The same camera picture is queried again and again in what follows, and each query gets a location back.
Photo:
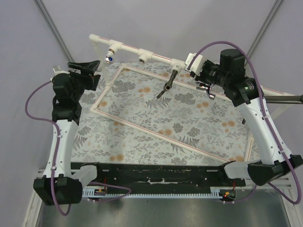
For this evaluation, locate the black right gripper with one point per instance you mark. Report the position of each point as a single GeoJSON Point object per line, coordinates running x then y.
{"type": "Point", "coordinates": [201, 75]}

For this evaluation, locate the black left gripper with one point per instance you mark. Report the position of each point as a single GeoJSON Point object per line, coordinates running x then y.
{"type": "Point", "coordinates": [79, 74]}

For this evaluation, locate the white pipe frame red stripe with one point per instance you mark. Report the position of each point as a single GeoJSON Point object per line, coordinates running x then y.
{"type": "Point", "coordinates": [175, 64]}

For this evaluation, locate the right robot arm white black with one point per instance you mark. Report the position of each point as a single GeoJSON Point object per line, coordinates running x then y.
{"type": "Point", "coordinates": [276, 158]}

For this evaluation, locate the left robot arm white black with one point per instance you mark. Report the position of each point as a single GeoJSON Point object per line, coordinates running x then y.
{"type": "Point", "coordinates": [58, 185]}

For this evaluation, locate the chrome faucet on mat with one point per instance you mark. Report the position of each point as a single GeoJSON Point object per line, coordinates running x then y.
{"type": "Point", "coordinates": [207, 89]}

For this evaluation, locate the dark grey lever faucet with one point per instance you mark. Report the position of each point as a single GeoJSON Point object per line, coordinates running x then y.
{"type": "Point", "coordinates": [168, 85]}

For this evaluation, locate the floral patterned table mat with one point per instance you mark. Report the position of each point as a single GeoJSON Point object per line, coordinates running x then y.
{"type": "Point", "coordinates": [129, 124]}

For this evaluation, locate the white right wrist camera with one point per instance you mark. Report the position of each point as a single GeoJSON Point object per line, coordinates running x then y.
{"type": "Point", "coordinates": [197, 64]}

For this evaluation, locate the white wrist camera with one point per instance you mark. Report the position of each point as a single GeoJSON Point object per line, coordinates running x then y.
{"type": "Point", "coordinates": [197, 64]}
{"type": "Point", "coordinates": [57, 70]}

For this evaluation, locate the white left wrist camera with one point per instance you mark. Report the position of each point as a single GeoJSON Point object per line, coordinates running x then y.
{"type": "Point", "coordinates": [57, 70]}

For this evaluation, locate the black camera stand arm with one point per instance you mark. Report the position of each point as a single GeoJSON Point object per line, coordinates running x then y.
{"type": "Point", "coordinates": [297, 100]}

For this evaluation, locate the white slotted cable duct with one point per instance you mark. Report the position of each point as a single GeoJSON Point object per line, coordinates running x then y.
{"type": "Point", "coordinates": [196, 192]}

